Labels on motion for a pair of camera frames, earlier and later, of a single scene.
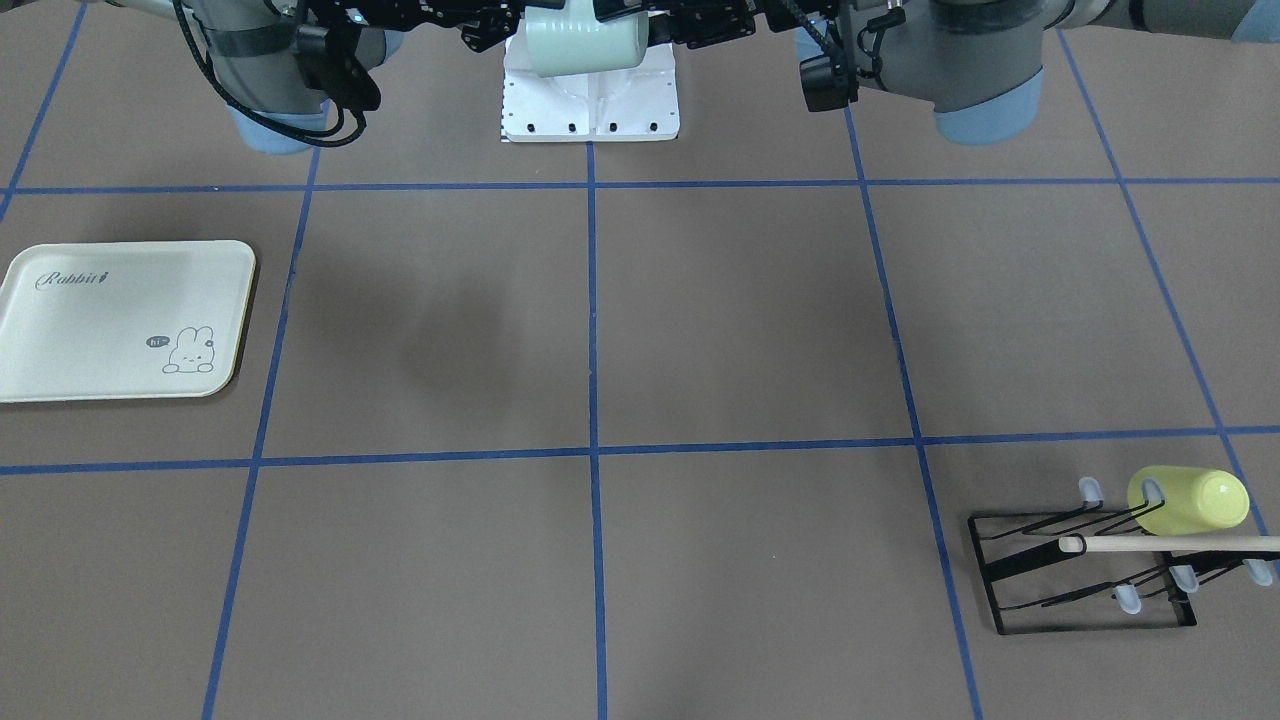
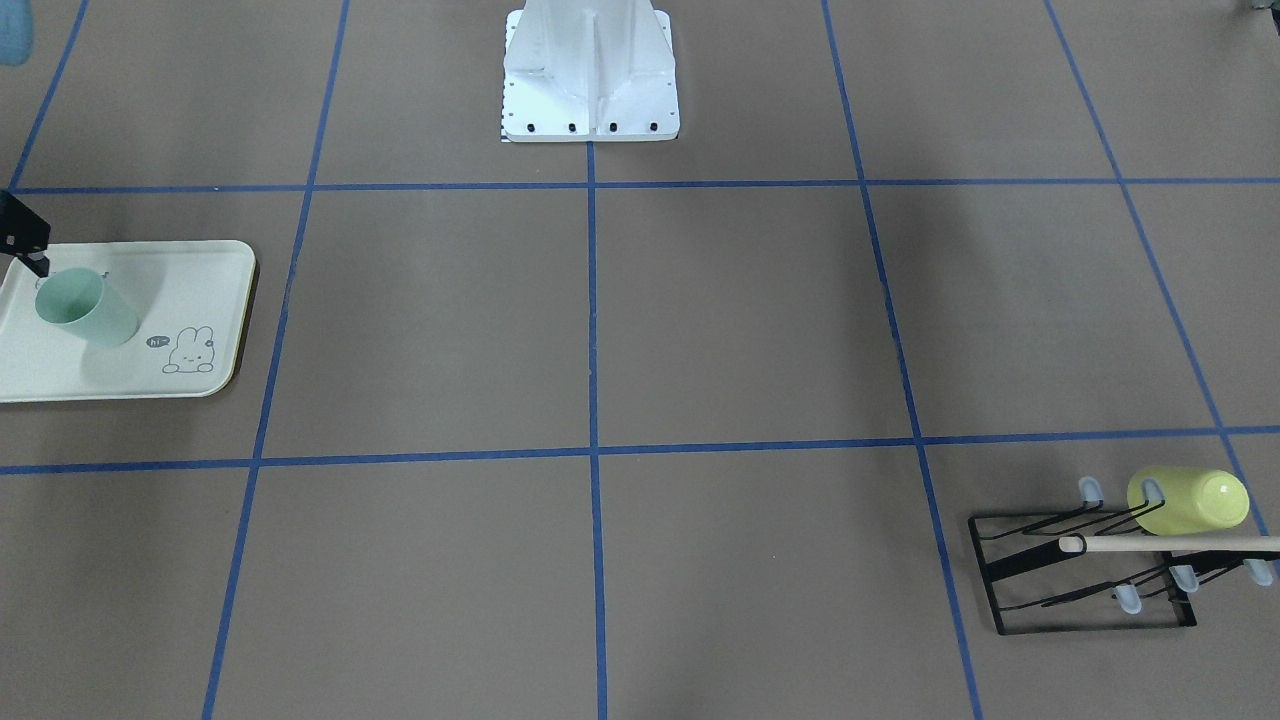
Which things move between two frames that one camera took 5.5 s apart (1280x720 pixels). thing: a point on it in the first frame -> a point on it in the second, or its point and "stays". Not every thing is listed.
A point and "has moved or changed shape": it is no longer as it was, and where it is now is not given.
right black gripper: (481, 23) -> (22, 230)
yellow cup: (1168, 500) stays
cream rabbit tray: (122, 319) stays
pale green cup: (572, 41) has moved or changed shape
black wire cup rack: (1037, 588) stays
